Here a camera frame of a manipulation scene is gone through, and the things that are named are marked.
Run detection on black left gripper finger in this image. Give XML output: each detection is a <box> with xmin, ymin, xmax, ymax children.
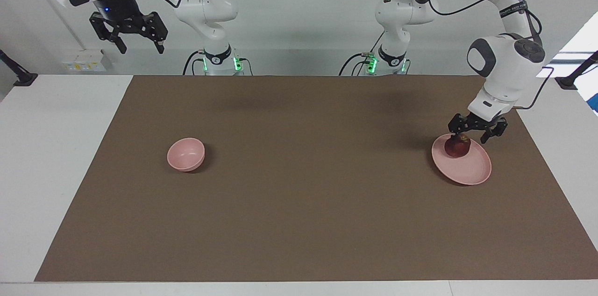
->
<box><xmin>448</xmin><ymin>113</ymin><xmax>472</xmax><ymax>140</ymax></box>
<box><xmin>480</xmin><ymin>118</ymin><xmax>509</xmax><ymax>143</ymax></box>

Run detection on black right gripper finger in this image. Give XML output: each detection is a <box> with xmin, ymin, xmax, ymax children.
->
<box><xmin>90</xmin><ymin>12</ymin><xmax>128</xmax><ymax>55</ymax></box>
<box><xmin>140</xmin><ymin>12</ymin><xmax>169</xmax><ymax>55</ymax></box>

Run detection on dark red apple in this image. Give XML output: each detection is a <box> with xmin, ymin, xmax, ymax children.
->
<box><xmin>444</xmin><ymin>134</ymin><xmax>471</xmax><ymax>158</ymax></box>

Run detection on pink plate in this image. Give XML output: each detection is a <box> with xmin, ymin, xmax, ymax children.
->
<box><xmin>431</xmin><ymin>134</ymin><xmax>492</xmax><ymax>186</ymax></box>

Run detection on pink bowl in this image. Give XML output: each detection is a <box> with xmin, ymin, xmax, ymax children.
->
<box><xmin>167</xmin><ymin>137</ymin><xmax>206</xmax><ymax>172</ymax></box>

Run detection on brown table mat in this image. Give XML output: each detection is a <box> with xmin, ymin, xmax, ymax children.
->
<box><xmin>34</xmin><ymin>75</ymin><xmax>598</xmax><ymax>282</ymax></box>

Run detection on white wall socket box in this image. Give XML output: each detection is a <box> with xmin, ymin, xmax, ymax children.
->
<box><xmin>62</xmin><ymin>50</ymin><xmax>107</xmax><ymax>72</ymax></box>

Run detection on black table clamp mount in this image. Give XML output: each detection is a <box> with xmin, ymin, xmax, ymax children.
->
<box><xmin>555</xmin><ymin>51</ymin><xmax>598</xmax><ymax>91</ymax></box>
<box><xmin>0</xmin><ymin>49</ymin><xmax>38</xmax><ymax>87</ymax></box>

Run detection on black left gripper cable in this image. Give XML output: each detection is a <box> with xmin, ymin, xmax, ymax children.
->
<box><xmin>426</xmin><ymin>0</ymin><xmax>555</xmax><ymax>111</ymax></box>

